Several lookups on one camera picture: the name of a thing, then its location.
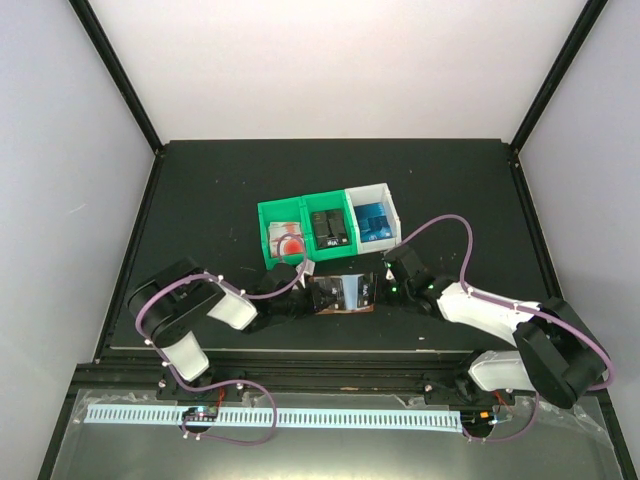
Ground brown leather card holder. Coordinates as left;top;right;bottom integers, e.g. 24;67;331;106
314;273;375;315

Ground black vip card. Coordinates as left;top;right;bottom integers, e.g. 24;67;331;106
309;276;346;312
357;273;376;310

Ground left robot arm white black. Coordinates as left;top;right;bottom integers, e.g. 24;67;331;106
126;258;339;399

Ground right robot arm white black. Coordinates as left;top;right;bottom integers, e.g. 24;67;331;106
383;245;610;409

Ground stack of white red cards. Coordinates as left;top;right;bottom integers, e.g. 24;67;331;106
267;221;304;258

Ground white bin with blue cards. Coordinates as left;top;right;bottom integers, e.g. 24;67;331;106
345;183;402;255

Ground green bin with black cards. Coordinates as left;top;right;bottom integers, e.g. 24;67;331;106
301;190;358;262

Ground stack of blue cards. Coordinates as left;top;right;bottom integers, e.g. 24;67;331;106
354;202;393;243

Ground stack of black cards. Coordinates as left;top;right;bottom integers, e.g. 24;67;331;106
311;209;350;250

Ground green bin with red cards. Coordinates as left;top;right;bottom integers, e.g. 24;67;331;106
257;197;306;270

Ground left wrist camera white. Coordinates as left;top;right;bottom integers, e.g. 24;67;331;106
293;259;315;289

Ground black aluminium frame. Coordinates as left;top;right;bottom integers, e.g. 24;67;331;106
34;0;640;480

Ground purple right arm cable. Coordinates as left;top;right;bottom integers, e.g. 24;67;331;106
389;214;617;444

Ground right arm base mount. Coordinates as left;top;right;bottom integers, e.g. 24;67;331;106
421;370;515;407

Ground white slotted cable duct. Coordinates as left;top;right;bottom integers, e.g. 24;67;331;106
84;404;463;433

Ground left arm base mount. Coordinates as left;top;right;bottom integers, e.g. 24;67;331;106
156;367;246;403

